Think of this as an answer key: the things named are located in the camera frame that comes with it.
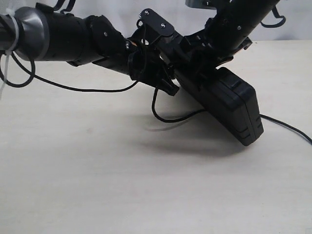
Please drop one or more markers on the white zip tie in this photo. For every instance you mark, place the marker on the white zip tie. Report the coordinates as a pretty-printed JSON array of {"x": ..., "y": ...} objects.
[{"x": 8, "y": 53}]

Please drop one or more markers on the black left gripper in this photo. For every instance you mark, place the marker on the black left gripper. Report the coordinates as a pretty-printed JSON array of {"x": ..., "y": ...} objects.
[{"x": 146, "y": 66}]

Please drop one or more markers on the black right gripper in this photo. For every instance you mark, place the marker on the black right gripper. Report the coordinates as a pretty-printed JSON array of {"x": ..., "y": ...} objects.
[{"x": 201, "y": 58}]

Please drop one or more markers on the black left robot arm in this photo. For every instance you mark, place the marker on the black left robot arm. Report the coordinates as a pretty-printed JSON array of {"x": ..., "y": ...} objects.
[{"x": 45, "y": 33}]

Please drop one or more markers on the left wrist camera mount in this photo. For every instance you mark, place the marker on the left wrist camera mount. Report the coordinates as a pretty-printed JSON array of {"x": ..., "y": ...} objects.
[{"x": 156, "y": 22}]

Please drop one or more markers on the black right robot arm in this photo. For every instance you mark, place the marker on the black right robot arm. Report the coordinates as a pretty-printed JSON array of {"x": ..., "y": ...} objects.
[{"x": 228, "y": 31}]

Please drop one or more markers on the black plastic tool case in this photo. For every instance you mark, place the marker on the black plastic tool case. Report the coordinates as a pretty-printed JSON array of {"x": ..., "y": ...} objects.
[{"x": 228, "y": 98}]

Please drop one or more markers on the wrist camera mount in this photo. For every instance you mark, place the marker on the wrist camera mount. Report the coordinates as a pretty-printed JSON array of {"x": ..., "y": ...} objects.
[
  {"x": 201, "y": 4},
  {"x": 156, "y": 22}
]

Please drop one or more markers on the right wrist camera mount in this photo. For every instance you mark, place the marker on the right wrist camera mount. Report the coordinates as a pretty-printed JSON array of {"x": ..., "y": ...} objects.
[{"x": 201, "y": 4}]

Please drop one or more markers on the white backdrop curtain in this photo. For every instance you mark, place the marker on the white backdrop curtain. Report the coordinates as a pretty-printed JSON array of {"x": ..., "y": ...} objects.
[{"x": 123, "y": 14}]

